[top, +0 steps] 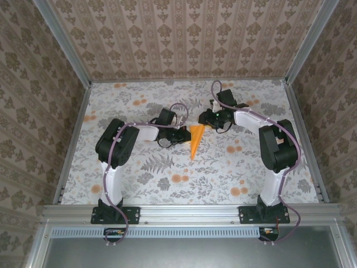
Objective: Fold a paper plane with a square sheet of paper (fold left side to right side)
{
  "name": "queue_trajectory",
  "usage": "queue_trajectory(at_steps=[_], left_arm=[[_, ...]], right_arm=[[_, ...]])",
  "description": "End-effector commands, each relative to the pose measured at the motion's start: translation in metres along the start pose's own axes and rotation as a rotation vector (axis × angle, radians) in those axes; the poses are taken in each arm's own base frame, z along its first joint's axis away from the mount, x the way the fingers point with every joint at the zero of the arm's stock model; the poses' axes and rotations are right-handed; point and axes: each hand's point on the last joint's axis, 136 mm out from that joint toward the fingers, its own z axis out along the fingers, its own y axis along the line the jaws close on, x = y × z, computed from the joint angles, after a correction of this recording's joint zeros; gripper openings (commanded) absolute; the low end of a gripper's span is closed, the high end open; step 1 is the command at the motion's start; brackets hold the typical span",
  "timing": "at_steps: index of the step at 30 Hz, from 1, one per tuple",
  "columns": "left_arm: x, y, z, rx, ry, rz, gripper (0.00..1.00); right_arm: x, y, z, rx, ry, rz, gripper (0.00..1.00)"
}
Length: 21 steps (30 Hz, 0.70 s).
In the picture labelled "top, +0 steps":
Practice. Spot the aluminium side rail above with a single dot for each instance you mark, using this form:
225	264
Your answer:
298	111
80	111

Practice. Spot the wide aluminium frame rail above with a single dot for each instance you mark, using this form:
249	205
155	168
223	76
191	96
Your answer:
189	213

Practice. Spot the orange paper sheet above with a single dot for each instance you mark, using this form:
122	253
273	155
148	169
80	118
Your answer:
196	136

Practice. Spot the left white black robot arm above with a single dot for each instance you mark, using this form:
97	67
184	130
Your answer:
117	142

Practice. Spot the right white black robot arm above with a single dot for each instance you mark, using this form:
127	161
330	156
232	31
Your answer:
279	150

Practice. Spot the floral patterned table cover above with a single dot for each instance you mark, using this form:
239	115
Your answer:
195	190

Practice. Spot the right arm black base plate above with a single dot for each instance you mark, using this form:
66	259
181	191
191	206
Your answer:
246	215

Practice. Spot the thin aluminium table rail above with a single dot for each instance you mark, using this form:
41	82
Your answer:
189	80

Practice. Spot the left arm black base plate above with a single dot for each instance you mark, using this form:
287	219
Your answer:
134	215

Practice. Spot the aluminium corner post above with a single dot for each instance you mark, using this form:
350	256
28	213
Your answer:
64	44
309	42

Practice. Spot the grey metal sheet panel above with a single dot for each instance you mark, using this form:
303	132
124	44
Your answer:
189	254

